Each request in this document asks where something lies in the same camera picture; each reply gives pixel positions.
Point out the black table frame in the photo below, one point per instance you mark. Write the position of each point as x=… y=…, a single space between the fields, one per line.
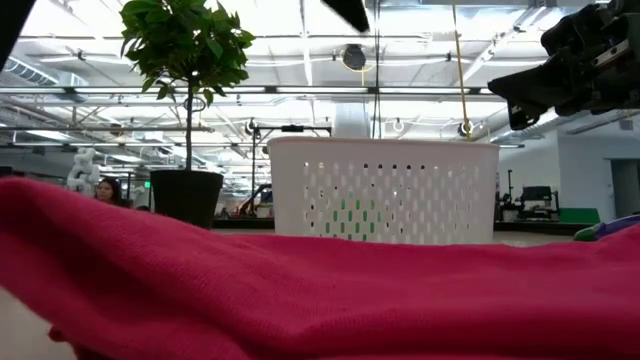
x=540 y=227

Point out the red folded cloth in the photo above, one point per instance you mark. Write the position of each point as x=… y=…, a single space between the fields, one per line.
x=300 y=300

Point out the white perforated plastic basket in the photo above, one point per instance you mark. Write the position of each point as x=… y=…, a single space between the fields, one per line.
x=290 y=190

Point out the potted green tree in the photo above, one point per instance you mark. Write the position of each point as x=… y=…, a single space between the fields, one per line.
x=185 y=200

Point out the long ceiling rail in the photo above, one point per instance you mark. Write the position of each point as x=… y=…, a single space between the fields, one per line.
x=320 y=90

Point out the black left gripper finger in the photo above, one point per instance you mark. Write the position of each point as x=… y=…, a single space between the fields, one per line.
x=352 y=10

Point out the green toy produce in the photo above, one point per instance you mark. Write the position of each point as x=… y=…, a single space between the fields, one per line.
x=350 y=216

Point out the black and red machine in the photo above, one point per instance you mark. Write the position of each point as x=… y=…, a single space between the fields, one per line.
x=255 y=197

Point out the green box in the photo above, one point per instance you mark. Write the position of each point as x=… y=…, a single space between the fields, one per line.
x=580 y=216

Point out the grey door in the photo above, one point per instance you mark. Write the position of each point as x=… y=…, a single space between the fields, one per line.
x=625 y=190

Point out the person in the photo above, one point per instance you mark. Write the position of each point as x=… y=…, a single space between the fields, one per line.
x=109 y=192

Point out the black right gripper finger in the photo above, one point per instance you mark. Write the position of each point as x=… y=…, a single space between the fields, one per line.
x=540 y=85
x=522 y=116

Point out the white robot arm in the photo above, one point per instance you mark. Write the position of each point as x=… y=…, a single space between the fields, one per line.
x=84 y=172

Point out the black gantry frame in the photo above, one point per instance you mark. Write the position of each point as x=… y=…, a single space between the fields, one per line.
x=295 y=128

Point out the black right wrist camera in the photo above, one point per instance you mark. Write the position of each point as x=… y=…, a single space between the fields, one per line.
x=570 y=30

